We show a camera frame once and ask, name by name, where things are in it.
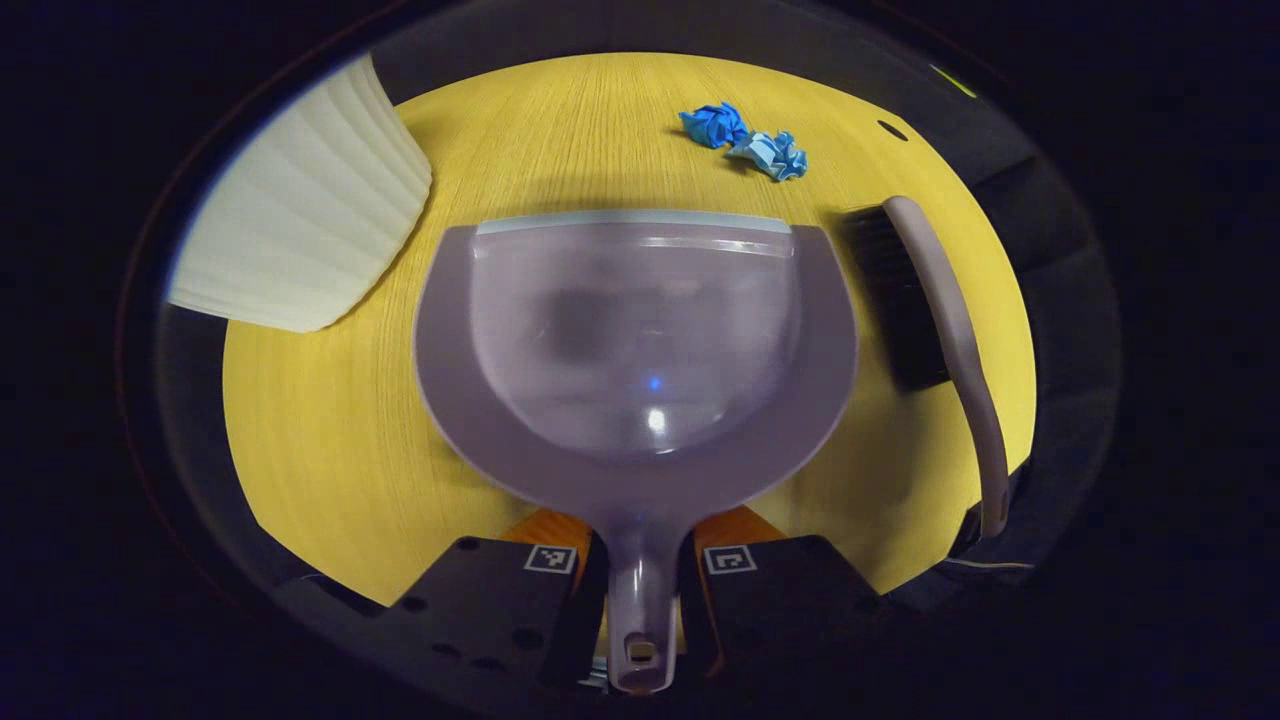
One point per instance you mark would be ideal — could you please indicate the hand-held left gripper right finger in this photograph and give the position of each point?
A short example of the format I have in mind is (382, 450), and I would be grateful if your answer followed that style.
(780, 600)

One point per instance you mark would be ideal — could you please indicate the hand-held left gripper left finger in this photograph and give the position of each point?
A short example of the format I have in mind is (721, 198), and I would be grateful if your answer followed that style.
(480, 600)

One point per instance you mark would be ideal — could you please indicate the pale purple dustpan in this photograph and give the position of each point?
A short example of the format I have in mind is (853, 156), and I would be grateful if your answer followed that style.
(640, 490)

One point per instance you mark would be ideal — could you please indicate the small pale purple broom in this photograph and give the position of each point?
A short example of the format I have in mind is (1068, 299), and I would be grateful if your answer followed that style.
(960, 330)

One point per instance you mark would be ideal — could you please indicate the white ribbed garbage bin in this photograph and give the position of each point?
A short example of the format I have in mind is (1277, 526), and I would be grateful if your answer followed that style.
(300, 220)

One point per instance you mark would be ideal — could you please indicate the light blue paper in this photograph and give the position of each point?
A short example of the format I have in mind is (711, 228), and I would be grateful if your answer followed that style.
(770, 155)

